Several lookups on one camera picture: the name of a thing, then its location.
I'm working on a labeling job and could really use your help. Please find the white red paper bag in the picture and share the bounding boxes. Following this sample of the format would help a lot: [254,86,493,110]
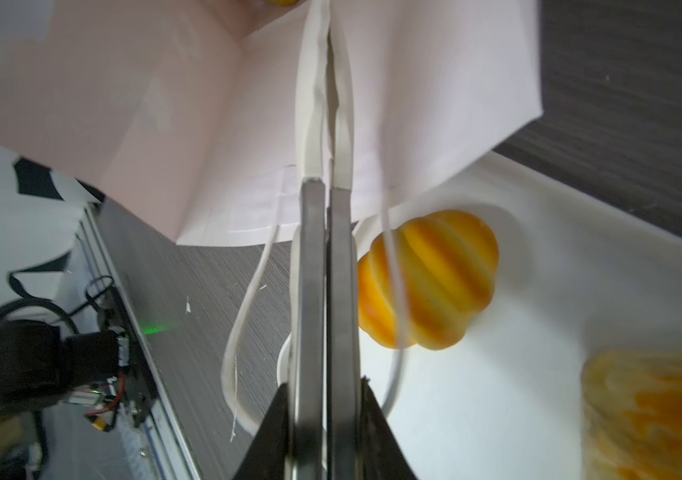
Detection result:
[0,1,543,246]

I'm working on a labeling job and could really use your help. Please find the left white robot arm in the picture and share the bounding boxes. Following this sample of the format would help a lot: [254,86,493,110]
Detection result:
[0,298,129,417]

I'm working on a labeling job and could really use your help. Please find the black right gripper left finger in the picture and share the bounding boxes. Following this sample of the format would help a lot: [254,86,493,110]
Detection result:
[233,383,290,480]

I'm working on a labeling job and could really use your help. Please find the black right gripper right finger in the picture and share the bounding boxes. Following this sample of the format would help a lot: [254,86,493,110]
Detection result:
[360,378,417,480]

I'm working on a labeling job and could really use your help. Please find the short twisted fake bread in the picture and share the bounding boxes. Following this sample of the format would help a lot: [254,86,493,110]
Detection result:
[580,350,682,479]

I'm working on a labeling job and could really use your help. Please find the aluminium frame rail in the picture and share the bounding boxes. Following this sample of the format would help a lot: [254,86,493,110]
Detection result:
[78,205,200,479]

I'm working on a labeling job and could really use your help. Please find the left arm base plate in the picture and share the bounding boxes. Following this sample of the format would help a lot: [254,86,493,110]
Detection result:
[84,275,159,432]

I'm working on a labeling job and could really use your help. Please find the white plastic tray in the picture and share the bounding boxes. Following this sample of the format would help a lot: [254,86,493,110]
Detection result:
[388,152,682,479]

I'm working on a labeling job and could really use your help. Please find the steel tongs white tips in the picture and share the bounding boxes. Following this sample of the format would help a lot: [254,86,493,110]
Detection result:
[287,1,363,479]

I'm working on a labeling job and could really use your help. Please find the small yellow fake bread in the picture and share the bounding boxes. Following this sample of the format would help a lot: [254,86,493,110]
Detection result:
[358,210,499,350]

